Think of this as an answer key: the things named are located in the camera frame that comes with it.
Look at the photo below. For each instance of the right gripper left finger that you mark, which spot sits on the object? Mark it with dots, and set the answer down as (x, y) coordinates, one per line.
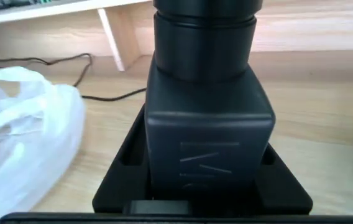
(123, 183)

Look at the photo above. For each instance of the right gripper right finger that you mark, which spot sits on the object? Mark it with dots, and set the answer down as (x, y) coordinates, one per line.
(283, 193)

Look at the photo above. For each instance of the black square bottle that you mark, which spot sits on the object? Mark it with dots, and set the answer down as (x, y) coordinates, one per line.
(207, 124)

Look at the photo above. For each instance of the white plastic bag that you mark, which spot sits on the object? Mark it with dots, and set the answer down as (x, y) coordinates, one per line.
(24, 140)

